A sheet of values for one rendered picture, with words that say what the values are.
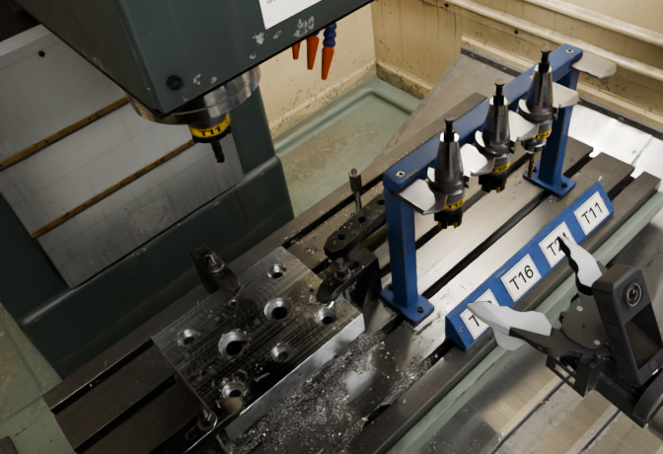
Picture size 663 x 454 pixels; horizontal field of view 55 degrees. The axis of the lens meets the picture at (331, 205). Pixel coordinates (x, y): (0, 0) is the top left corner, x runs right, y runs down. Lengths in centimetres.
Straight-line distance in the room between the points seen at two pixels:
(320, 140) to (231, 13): 159
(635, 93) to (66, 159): 125
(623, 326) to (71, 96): 94
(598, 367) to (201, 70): 49
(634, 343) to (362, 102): 167
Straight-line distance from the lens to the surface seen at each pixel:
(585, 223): 133
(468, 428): 123
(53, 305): 147
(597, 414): 132
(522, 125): 108
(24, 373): 180
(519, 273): 121
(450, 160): 94
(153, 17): 48
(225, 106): 71
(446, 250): 130
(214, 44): 52
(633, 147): 168
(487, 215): 137
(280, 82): 201
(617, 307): 64
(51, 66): 118
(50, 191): 129
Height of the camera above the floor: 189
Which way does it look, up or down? 45 degrees down
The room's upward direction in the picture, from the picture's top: 10 degrees counter-clockwise
